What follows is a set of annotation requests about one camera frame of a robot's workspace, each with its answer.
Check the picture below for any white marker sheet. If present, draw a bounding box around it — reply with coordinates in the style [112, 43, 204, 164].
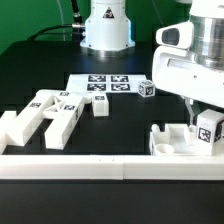
[66, 74, 146, 93]

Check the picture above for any white left side wall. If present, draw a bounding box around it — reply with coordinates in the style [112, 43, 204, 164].
[0, 111, 17, 155]

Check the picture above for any white marker cube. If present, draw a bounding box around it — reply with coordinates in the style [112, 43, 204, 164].
[138, 80, 155, 98]

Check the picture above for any white chair back frame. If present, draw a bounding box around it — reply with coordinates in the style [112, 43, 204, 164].
[6, 90, 91, 150]

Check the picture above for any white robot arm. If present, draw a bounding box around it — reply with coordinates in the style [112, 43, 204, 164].
[152, 0, 224, 109]

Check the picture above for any robot base column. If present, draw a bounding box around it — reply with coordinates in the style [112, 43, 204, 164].
[80, 0, 135, 57]

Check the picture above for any white obstacle wall bar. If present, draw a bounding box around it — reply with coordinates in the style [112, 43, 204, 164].
[0, 155, 224, 180]

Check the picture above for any black cable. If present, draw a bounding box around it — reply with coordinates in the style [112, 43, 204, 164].
[27, 0, 88, 42]

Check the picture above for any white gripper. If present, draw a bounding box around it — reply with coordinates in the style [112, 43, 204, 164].
[152, 21, 224, 125]

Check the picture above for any white chair seat piece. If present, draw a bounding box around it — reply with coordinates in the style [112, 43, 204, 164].
[148, 122, 214, 157]

